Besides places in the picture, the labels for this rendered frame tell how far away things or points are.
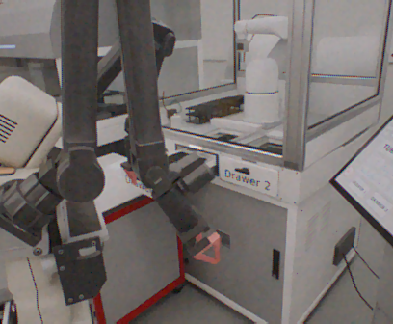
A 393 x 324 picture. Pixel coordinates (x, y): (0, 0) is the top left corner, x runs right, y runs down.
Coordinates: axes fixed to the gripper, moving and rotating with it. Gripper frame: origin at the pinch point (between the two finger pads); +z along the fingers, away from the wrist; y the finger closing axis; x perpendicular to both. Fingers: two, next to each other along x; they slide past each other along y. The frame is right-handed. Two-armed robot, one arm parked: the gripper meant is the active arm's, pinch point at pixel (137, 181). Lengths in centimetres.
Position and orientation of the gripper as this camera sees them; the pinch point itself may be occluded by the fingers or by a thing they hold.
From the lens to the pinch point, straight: 140.7
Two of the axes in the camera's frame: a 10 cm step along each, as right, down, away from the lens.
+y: 6.9, -3.2, 6.5
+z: 0.6, 9.2, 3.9
